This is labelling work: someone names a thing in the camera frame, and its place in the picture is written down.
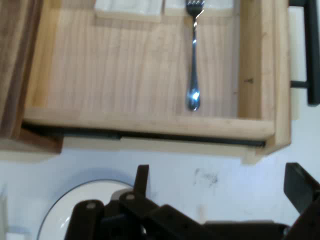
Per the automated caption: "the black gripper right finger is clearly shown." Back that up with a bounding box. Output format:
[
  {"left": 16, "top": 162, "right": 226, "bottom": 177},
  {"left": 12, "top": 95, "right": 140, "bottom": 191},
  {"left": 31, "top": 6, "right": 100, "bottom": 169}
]
[{"left": 283, "top": 162, "right": 320, "bottom": 240}]

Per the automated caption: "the white plate with dark rim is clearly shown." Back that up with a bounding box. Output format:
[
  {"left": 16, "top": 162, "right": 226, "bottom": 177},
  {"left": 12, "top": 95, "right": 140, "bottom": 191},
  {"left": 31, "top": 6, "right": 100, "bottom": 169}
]
[{"left": 36, "top": 178, "right": 136, "bottom": 240}]

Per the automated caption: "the silver metal fork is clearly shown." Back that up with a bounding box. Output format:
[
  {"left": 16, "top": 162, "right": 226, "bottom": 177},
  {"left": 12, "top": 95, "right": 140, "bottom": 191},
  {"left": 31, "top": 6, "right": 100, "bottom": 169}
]
[{"left": 184, "top": 0, "right": 205, "bottom": 112}]

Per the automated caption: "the black drawer handle bar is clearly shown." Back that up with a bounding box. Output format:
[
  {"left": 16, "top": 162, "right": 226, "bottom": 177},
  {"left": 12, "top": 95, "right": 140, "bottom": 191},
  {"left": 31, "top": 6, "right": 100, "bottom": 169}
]
[{"left": 288, "top": 0, "right": 320, "bottom": 108}]

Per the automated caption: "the light wooden drawer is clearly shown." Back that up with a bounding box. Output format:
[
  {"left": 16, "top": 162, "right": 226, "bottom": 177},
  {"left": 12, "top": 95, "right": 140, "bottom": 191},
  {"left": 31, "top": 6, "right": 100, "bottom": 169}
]
[{"left": 21, "top": 0, "right": 301, "bottom": 165}]

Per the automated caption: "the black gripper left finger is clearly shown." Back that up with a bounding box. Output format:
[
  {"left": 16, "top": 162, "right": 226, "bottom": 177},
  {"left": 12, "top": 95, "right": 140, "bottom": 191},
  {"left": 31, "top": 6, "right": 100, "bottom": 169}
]
[{"left": 64, "top": 164, "right": 206, "bottom": 240}]

